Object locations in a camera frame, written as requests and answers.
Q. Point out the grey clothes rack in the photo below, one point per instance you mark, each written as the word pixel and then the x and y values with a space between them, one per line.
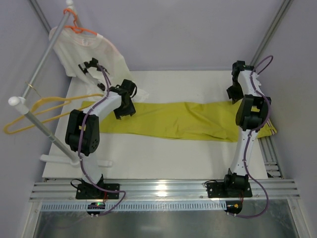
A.
pixel 47 104

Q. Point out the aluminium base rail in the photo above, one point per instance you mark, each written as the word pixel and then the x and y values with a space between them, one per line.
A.
pixel 150 189

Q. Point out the orange plastic hanger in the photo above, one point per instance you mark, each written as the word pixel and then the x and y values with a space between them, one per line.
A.
pixel 75 27

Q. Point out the white printed t-shirt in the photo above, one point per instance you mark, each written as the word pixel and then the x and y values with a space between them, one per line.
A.
pixel 77 51

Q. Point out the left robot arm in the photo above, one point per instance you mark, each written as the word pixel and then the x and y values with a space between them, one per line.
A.
pixel 83 137

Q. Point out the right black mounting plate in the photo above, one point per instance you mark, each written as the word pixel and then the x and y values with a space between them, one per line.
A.
pixel 217 189

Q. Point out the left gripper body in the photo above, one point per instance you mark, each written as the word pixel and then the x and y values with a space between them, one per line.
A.
pixel 88 65

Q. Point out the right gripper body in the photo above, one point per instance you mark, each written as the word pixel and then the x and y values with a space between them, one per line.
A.
pixel 233 92

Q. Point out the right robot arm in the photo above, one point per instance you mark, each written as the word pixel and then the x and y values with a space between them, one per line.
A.
pixel 251 116

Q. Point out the black mounting plate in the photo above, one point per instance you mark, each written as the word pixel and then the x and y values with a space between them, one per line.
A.
pixel 85 191
pixel 217 189

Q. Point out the slotted cable duct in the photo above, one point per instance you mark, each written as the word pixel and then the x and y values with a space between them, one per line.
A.
pixel 126 206

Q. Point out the yellow-green trousers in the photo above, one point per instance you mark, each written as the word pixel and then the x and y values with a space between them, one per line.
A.
pixel 182 121

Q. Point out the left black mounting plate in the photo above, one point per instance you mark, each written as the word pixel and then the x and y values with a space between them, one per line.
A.
pixel 85 191

